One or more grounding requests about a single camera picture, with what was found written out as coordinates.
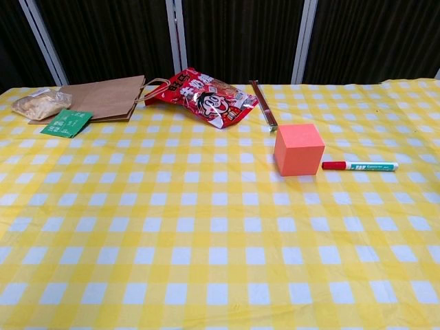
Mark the white partition post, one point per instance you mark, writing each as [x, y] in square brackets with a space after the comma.
[46, 41]
[176, 34]
[304, 41]

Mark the packaged chopsticks pair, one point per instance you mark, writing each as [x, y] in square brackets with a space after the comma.
[263, 103]

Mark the orange cube block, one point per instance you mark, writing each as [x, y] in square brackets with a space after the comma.
[298, 151]

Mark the red cartoon snack bag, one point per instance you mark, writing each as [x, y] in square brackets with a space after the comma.
[206, 101]

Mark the yellow white checkered tablecloth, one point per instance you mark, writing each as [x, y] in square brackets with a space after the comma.
[206, 223]

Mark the clear bag of pastries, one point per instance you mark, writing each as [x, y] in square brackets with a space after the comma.
[39, 104]

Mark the red-capped white marker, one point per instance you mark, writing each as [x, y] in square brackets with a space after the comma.
[361, 166]

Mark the green printed packet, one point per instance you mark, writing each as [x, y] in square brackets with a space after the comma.
[67, 123]

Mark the brown paper bag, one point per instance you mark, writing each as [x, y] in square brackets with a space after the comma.
[103, 99]

